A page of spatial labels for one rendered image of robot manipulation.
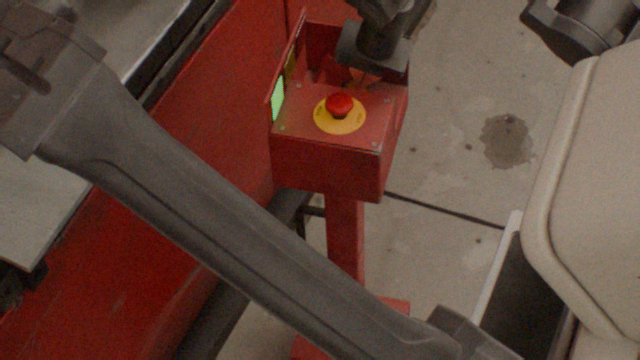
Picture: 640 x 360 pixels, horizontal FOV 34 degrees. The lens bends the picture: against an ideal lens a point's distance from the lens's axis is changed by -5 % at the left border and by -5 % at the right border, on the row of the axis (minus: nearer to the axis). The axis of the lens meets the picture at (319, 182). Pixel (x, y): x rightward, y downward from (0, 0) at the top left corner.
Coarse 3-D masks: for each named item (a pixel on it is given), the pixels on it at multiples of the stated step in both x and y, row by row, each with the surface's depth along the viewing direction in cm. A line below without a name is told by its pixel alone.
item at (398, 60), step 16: (352, 32) 154; (368, 32) 148; (400, 32) 148; (336, 48) 152; (352, 48) 152; (368, 48) 150; (384, 48) 150; (400, 48) 154; (384, 64) 152; (400, 64) 152
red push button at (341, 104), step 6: (330, 96) 150; (336, 96) 150; (342, 96) 150; (348, 96) 150; (330, 102) 150; (336, 102) 150; (342, 102) 149; (348, 102) 150; (330, 108) 149; (336, 108) 149; (342, 108) 149; (348, 108) 149; (336, 114) 149; (342, 114) 149
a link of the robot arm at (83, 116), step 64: (0, 0) 63; (0, 64) 60; (64, 64) 56; (0, 128) 56; (64, 128) 57; (128, 128) 59; (128, 192) 59; (192, 192) 61; (192, 256) 63; (256, 256) 63; (320, 256) 65; (320, 320) 65; (384, 320) 67; (448, 320) 71
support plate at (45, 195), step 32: (0, 160) 121; (32, 160) 120; (0, 192) 118; (32, 192) 118; (64, 192) 117; (0, 224) 115; (32, 224) 115; (64, 224) 116; (0, 256) 113; (32, 256) 112
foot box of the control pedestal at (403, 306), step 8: (384, 296) 211; (392, 304) 210; (400, 304) 210; (408, 304) 210; (408, 312) 213; (296, 336) 206; (296, 344) 205; (304, 344) 205; (296, 352) 204; (304, 352) 204; (312, 352) 204; (320, 352) 204
